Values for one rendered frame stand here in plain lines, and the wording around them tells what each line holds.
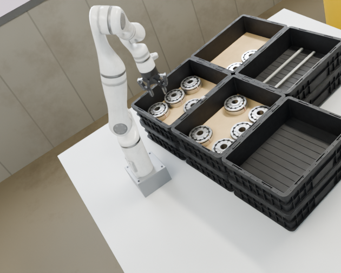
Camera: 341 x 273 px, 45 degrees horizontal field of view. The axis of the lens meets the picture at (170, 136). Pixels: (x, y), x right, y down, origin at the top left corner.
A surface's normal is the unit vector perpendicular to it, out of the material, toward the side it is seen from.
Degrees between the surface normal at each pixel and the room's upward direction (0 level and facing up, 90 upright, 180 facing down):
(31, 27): 90
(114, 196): 0
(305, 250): 0
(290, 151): 0
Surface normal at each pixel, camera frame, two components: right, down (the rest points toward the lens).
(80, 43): 0.50, 0.48
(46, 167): -0.31, -0.68
